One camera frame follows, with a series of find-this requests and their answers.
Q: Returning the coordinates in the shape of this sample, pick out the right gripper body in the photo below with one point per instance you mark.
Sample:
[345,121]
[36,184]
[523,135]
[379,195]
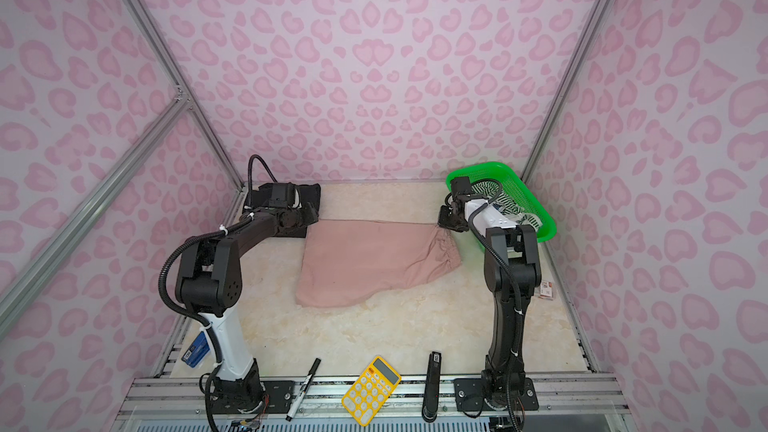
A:
[448,219]

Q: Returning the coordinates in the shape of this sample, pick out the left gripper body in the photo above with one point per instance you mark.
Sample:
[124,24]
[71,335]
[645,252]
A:
[303,216]

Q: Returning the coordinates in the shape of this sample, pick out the black shirt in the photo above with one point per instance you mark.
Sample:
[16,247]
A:
[310,197]

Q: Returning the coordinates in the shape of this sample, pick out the pink garment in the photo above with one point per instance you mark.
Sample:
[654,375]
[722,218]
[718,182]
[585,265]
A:
[345,262]

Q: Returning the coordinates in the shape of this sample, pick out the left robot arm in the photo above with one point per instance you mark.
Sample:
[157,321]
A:
[208,287]

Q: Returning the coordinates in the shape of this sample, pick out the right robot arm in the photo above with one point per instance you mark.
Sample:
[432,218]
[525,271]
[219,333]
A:
[512,272]

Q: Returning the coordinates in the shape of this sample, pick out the green plastic laundry basket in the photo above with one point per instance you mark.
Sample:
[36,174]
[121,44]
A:
[514,188]

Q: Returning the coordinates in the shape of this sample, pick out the striped patterned garment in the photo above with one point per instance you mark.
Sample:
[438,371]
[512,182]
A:
[498,208]

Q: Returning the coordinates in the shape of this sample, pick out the blue stapler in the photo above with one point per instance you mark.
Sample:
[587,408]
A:
[196,351]

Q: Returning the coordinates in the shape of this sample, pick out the black marker pen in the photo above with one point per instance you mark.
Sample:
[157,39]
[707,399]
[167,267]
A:
[303,389]

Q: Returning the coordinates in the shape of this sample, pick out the yellow calculator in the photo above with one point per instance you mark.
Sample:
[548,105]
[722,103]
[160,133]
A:
[370,391]

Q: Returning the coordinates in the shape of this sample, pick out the black stapler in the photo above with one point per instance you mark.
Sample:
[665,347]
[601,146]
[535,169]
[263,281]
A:
[430,403]

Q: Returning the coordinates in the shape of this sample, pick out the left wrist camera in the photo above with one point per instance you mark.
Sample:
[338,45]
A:
[274,195]

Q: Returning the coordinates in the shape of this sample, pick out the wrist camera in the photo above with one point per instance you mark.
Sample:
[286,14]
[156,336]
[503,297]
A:
[460,191]
[274,195]

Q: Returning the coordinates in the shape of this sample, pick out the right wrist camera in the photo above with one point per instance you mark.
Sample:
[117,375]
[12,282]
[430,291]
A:
[460,191]

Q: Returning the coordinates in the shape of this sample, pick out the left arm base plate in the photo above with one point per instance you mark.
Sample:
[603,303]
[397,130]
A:
[276,398]

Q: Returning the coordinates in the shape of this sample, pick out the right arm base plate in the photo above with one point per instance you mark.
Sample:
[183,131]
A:
[471,397]

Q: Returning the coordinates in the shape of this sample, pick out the aluminium mounting rail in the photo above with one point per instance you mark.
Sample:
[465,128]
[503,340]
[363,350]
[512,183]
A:
[588,401]

